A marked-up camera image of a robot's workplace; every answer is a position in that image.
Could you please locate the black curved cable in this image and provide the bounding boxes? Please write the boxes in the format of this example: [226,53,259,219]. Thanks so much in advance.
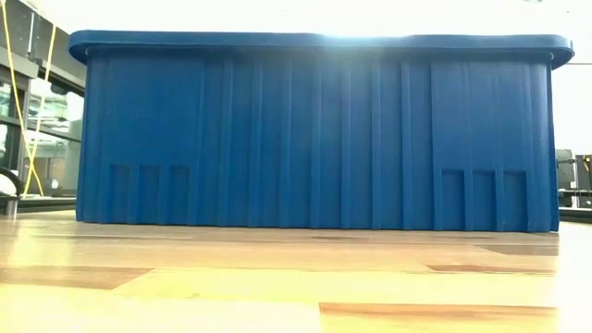
[0,166,25,217]

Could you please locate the black aluminium frame rails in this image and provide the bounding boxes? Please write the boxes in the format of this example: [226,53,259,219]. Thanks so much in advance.
[0,195,78,215]
[558,206,592,225]

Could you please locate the dark metal window frame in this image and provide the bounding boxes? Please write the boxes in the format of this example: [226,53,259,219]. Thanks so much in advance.
[0,45,87,198]

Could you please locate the yellow cable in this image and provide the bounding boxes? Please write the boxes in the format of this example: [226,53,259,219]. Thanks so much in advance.
[0,0,57,197]

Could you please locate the background equipment rack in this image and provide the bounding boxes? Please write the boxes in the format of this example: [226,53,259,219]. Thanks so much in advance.
[556,148,592,209]

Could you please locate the blue plastic bin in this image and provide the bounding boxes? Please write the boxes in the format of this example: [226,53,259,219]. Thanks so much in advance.
[68,30,575,233]

